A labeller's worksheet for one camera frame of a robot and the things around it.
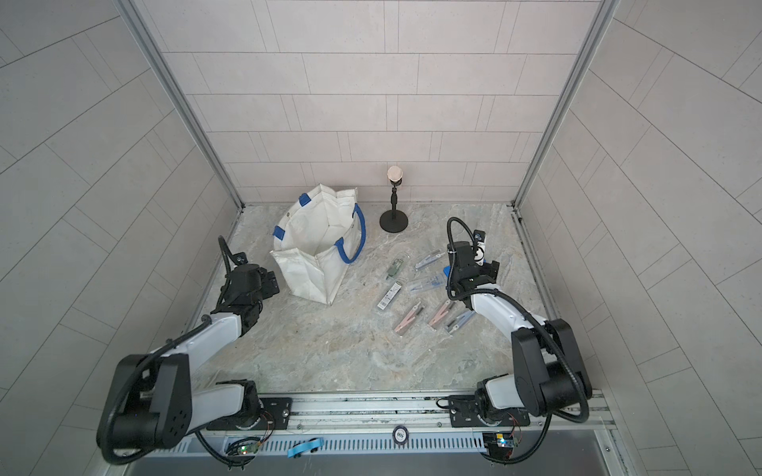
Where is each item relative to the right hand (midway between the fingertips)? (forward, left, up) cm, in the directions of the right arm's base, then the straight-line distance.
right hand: (477, 256), depth 90 cm
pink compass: (-15, +23, -8) cm, 28 cm away
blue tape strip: (-44, +47, -6) cm, 65 cm away
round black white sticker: (-43, +27, -10) cm, 51 cm away
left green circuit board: (-44, +60, -5) cm, 75 cm away
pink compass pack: (-14, +13, -8) cm, 21 cm away
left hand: (-1, +67, -1) cm, 67 cm away
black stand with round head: (+24, +25, -7) cm, 35 cm away
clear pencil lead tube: (-17, +9, -9) cm, 21 cm away
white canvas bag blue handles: (+12, +51, 0) cm, 53 cm away
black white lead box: (-7, +28, -8) cm, 30 cm away
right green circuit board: (-46, +4, -11) cm, 47 cm away
